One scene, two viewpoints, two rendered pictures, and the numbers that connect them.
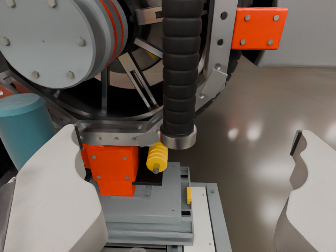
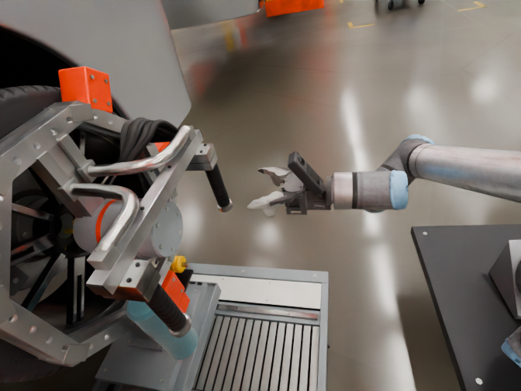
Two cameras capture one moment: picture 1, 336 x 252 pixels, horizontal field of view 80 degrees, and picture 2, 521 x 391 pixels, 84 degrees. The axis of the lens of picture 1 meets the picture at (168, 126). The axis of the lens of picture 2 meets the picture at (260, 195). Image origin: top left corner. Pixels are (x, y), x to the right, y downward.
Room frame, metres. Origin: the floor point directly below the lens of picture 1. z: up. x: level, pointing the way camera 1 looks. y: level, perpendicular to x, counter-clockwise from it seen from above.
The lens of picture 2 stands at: (-0.09, 0.54, 1.31)
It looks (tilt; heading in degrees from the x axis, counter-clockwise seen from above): 42 degrees down; 288
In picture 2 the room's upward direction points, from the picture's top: 14 degrees counter-clockwise
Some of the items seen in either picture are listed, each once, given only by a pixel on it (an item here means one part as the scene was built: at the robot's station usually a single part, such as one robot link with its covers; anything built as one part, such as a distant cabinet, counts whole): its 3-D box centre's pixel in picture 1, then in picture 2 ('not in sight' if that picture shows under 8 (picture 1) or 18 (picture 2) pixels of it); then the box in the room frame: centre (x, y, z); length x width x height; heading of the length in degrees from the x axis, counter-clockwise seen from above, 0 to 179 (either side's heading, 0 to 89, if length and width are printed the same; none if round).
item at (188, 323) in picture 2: not in sight; (166, 309); (0.22, 0.33, 0.83); 0.04 x 0.04 x 0.16
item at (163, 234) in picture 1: (135, 198); (163, 337); (0.61, 0.14, 0.13); 0.50 x 0.36 x 0.10; 88
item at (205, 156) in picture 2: not in sight; (195, 157); (0.23, -0.01, 0.93); 0.09 x 0.05 x 0.05; 178
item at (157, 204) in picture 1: (132, 167); (143, 316); (0.61, 0.14, 0.32); 0.40 x 0.30 x 0.28; 88
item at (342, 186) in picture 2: not in sight; (340, 189); (-0.11, -0.01, 0.81); 0.10 x 0.05 x 0.09; 88
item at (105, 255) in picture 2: not in sight; (74, 203); (0.33, 0.25, 1.03); 0.19 x 0.18 x 0.11; 178
